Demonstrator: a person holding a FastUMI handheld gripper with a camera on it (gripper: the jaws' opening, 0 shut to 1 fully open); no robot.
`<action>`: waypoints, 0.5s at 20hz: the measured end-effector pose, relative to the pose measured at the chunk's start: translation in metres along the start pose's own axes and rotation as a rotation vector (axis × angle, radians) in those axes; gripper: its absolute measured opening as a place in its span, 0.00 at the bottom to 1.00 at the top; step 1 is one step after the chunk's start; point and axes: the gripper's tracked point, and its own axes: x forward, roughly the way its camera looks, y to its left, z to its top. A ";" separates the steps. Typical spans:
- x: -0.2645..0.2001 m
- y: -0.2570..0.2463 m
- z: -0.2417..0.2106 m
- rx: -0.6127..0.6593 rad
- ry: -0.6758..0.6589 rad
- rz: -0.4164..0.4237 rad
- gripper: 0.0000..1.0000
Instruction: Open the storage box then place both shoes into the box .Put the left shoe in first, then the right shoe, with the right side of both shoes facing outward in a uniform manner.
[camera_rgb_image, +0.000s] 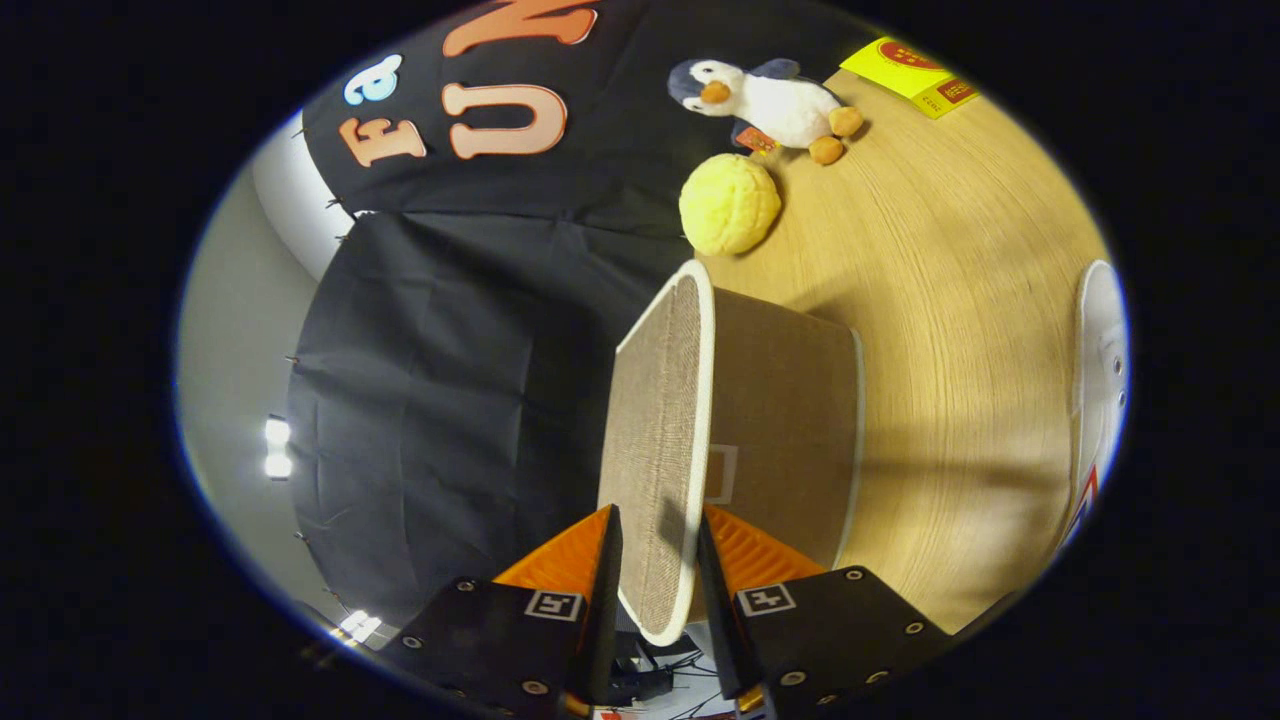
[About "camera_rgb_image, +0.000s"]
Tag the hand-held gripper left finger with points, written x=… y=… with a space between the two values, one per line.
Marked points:
x=605 y=620

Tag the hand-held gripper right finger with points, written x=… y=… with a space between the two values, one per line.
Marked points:
x=715 y=610

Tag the brown fabric storage box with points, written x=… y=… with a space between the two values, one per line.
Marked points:
x=780 y=400

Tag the white striped canvas shoe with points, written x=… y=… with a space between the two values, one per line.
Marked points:
x=1100 y=380

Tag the ceiling light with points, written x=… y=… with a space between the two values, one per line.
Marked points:
x=277 y=445
x=360 y=626

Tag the black backdrop cloth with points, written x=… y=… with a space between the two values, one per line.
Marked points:
x=450 y=350

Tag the yellow plush bread toy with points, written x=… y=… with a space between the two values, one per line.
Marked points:
x=730 y=205

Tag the penguin plush toy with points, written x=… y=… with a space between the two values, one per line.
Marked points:
x=780 y=105

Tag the yellow book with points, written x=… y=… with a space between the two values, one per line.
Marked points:
x=900 y=70

